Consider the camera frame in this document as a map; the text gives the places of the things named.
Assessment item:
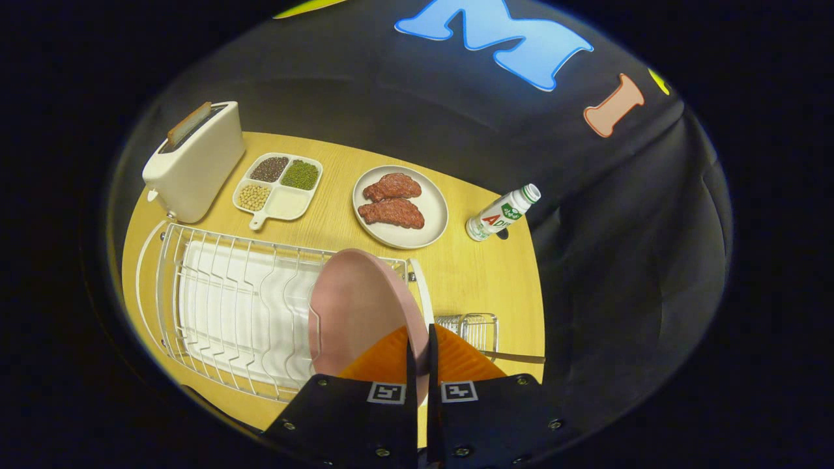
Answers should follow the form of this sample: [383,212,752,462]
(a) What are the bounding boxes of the beige round plate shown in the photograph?
[352,165,449,250]

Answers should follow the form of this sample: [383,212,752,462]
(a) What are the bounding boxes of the pile of dark beans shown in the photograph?
[250,156,290,183]

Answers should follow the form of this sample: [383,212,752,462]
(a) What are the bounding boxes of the pink plate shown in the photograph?
[308,248,431,408]

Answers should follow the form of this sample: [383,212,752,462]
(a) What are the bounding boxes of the black backdrop cloth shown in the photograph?
[111,0,734,444]

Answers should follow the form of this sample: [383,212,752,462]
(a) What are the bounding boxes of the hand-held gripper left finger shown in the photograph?
[261,326,419,469]

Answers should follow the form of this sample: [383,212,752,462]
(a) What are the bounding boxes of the white toaster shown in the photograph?
[142,101,246,224]

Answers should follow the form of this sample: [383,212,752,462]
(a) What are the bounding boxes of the white wire dish rack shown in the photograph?
[135,220,436,403]

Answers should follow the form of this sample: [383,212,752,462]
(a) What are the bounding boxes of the red meat piece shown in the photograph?
[363,173,422,203]
[357,198,425,229]

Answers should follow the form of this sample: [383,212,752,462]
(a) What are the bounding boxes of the metal wire basket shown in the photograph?
[433,313,499,362]

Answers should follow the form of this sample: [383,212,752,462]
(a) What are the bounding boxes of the white divided tray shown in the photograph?
[232,152,324,231]

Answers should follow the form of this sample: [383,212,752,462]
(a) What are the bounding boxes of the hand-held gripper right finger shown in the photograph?
[427,324,587,469]

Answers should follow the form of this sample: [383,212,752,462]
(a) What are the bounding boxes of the pile of yellow soybeans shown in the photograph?
[237,184,272,212]

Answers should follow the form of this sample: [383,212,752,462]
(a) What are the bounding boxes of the toast slice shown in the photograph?
[167,102,212,147]

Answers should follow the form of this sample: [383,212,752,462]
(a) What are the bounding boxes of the white drink bottle green label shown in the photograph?
[465,184,541,242]

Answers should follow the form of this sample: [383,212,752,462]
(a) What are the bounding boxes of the wooden handled metal spoon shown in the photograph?
[479,350,547,364]

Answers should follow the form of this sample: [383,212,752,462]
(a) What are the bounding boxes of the white drip tray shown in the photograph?
[179,240,326,385]

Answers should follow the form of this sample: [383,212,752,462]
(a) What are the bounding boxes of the pile of green beans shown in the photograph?
[281,160,320,191]

